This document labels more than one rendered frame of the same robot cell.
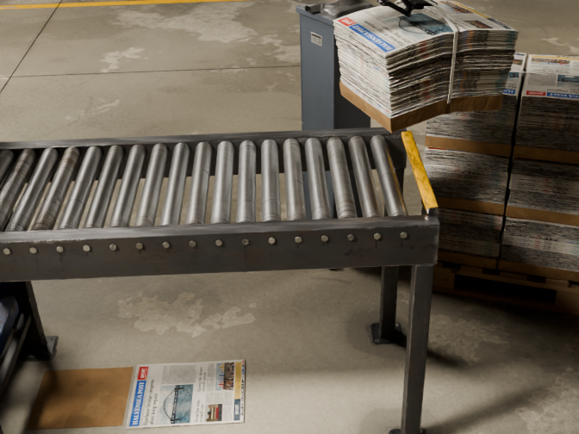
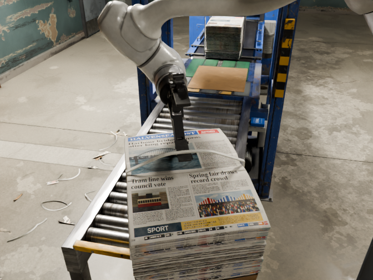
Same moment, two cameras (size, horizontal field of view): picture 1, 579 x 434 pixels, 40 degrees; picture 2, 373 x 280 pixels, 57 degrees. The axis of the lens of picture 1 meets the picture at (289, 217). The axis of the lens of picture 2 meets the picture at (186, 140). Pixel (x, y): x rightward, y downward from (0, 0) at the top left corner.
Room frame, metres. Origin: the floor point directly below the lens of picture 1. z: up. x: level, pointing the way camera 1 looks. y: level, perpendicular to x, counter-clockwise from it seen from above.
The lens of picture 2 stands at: (2.21, -1.03, 1.66)
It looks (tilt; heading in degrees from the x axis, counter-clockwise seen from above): 31 degrees down; 103
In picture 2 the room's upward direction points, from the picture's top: straight up
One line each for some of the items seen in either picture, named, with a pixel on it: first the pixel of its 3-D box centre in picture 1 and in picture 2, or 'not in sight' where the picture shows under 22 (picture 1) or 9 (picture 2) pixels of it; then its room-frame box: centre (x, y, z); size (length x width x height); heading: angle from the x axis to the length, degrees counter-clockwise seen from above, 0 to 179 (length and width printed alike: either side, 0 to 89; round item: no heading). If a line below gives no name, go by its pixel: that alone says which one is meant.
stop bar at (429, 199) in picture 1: (419, 169); (139, 256); (1.91, -0.36, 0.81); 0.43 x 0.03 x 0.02; 1
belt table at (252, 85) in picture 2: not in sight; (215, 80); (1.89, 1.32, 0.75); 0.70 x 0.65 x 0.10; 91
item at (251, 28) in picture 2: not in sight; (230, 41); (1.87, 2.45, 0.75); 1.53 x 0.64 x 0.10; 91
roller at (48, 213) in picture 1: (57, 192); (198, 120); (1.90, 0.63, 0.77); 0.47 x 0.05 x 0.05; 1
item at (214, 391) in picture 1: (188, 393); not in sight; (1.90, 0.35, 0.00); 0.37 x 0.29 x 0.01; 91
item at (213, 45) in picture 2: not in sight; (225, 36); (1.88, 1.90, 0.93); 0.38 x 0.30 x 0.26; 91
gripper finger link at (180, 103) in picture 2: not in sight; (181, 97); (2.05, -0.38, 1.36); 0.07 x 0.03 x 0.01; 112
